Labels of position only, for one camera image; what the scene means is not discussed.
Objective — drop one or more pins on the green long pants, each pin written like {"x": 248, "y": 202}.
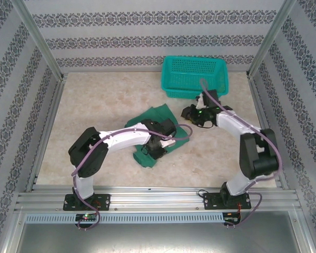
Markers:
{"x": 162, "y": 112}

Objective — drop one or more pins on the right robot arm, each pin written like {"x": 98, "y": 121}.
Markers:
{"x": 260, "y": 163}

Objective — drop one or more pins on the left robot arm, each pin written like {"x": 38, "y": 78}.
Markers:
{"x": 121, "y": 139}

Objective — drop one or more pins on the teal plastic basket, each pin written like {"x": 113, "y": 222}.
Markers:
{"x": 189, "y": 75}

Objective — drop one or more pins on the small circuit board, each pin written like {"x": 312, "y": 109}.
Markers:
{"x": 86, "y": 217}
{"x": 231, "y": 216}

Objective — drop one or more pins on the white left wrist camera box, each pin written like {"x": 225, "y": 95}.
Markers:
{"x": 168, "y": 142}

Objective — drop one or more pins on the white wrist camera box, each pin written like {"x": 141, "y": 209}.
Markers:
{"x": 168, "y": 142}
{"x": 201, "y": 101}

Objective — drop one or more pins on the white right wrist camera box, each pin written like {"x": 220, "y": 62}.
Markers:
{"x": 201, "y": 101}

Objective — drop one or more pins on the aluminium mounting rail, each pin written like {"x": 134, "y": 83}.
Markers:
{"x": 155, "y": 197}

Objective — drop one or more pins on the aluminium side rail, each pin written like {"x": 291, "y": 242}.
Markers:
{"x": 263, "y": 116}
{"x": 51, "y": 118}

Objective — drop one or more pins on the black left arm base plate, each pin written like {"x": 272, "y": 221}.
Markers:
{"x": 102, "y": 201}

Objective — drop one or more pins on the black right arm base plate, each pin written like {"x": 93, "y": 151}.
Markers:
{"x": 212, "y": 201}

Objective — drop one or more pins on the aluminium frame post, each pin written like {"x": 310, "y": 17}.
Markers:
{"x": 271, "y": 37}
{"x": 37, "y": 37}

